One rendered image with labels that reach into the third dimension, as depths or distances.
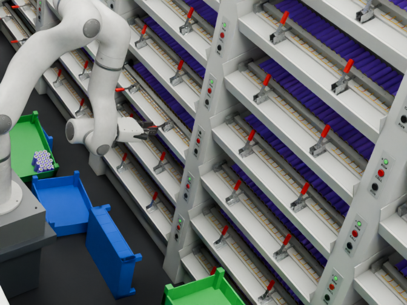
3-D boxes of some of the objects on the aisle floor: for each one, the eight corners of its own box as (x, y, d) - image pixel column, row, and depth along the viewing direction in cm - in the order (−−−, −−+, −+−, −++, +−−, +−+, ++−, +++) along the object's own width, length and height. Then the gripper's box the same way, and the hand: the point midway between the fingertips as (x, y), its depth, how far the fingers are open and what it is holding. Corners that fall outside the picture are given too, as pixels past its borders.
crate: (115, 300, 253) (122, 261, 241) (85, 245, 273) (89, 207, 261) (135, 295, 257) (142, 256, 245) (103, 241, 277) (109, 203, 265)
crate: (56, 175, 304) (59, 166, 297) (11, 185, 293) (14, 175, 287) (34, 120, 315) (37, 110, 308) (-10, 127, 304) (-8, 117, 298)
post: (281, 436, 221) (543, -143, 119) (264, 412, 227) (500, -159, 125) (327, 412, 231) (604, -138, 129) (311, 390, 237) (562, -153, 135)
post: (174, 284, 265) (297, -233, 163) (162, 267, 271) (274, -242, 169) (217, 270, 275) (357, -224, 173) (204, 254, 281) (333, -233, 179)
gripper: (123, 134, 230) (168, 132, 242) (102, 108, 241) (146, 107, 252) (117, 152, 234) (162, 149, 245) (97, 125, 244) (141, 124, 255)
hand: (149, 127), depth 247 cm, fingers open, 3 cm apart
